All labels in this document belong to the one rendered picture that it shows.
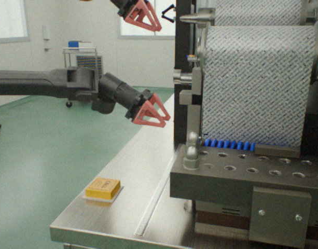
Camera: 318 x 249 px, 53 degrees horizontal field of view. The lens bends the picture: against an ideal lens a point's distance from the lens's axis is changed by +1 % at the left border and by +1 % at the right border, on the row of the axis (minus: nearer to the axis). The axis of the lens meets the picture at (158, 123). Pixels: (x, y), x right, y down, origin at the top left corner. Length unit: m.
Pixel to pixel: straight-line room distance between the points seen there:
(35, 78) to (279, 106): 0.59
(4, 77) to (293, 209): 0.69
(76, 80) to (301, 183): 0.55
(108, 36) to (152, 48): 0.95
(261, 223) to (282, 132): 0.25
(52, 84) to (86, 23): 6.25
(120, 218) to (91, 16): 6.40
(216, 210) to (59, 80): 0.48
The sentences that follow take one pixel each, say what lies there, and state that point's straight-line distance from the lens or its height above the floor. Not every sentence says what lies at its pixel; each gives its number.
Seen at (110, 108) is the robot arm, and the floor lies 1.09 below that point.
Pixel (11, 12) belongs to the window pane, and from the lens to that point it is 6.06.
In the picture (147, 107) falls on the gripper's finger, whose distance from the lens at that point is 0.78.
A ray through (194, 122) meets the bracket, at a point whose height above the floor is 1.05.
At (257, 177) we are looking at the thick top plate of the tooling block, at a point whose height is 1.03.
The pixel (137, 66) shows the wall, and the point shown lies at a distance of 6.70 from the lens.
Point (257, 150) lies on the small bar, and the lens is 0.77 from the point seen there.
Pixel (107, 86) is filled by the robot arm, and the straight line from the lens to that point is 0.83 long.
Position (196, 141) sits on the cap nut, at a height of 1.06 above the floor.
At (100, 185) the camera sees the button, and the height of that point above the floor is 0.92.
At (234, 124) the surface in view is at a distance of 0.81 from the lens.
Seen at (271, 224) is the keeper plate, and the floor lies 0.95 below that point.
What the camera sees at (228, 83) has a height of 1.18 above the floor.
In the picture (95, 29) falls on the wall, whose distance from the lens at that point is 6.96.
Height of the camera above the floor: 1.32
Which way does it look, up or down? 18 degrees down
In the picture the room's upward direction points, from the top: straight up
